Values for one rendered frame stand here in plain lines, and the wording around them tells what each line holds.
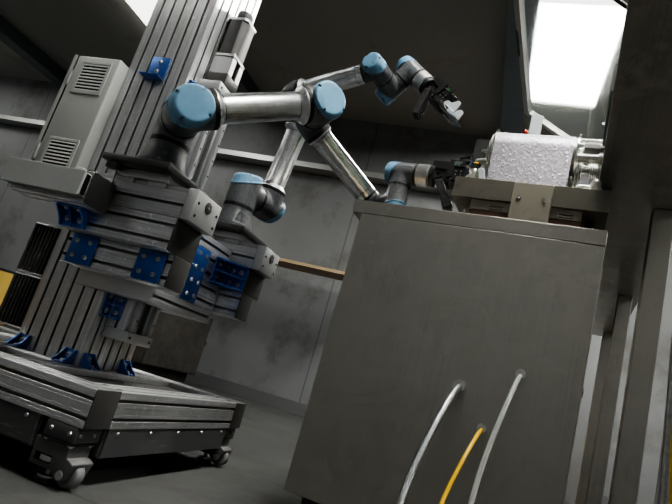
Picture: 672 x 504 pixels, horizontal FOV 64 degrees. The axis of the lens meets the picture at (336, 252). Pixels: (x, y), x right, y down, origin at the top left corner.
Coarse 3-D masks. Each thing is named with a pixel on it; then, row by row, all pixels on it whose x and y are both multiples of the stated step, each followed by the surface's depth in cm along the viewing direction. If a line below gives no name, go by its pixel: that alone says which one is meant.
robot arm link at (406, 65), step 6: (402, 60) 203; (408, 60) 202; (414, 60) 203; (396, 66) 206; (402, 66) 203; (408, 66) 201; (414, 66) 201; (420, 66) 201; (402, 72) 202; (408, 72) 201; (414, 72) 200; (408, 78) 202; (408, 84) 204
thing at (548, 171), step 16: (496, 160) 172; (512, 160) 170; (528, 160) 168; (544, 160) 166; (560, 160) 165; (496, 176) 170; (512, 176) 168; (528, 176) 167; (544, 176) 165; (560, 176) 163
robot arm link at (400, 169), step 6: (390, 162) 183; (396, 162) 182; (402, 162) 182; (390, 168) 181; (396, 168) 180; (402, 168) 179; (408, 168) 179; (414, 168) 178; (384, 174) 182; (390, 174) 181; (396, 174) 180; (402, 174) 179; (408, 174) 178; (414, 174) 177; (390, 180) 181; (396, 180) 179; (402, 180) 178; (408, 180) 179; (414, 180) 181
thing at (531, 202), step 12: (516, 192) 144; (528, 192) 143; (540, 192) 142; (552, 192) 140; (516, 204) 143; (528, 204) 142; (540, 204) 140; (516, 216) 142; (528, 216) 141; (540, 216) 140
